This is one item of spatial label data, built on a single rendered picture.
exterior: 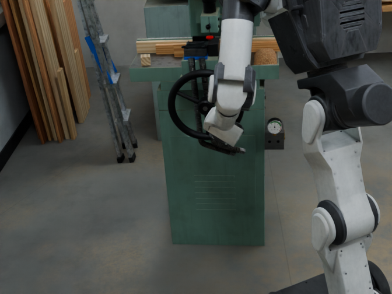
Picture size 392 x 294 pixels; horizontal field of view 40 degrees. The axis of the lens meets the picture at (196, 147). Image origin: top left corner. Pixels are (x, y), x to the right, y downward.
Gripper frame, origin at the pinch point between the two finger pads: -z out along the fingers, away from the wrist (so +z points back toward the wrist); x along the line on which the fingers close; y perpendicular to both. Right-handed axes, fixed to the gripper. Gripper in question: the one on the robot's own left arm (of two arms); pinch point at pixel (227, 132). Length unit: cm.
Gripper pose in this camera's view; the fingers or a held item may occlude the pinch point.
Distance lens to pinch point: 201.1
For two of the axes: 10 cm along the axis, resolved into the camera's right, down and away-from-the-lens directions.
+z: -1.2, -0.2, -9.9
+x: 9.8, -1.2, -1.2
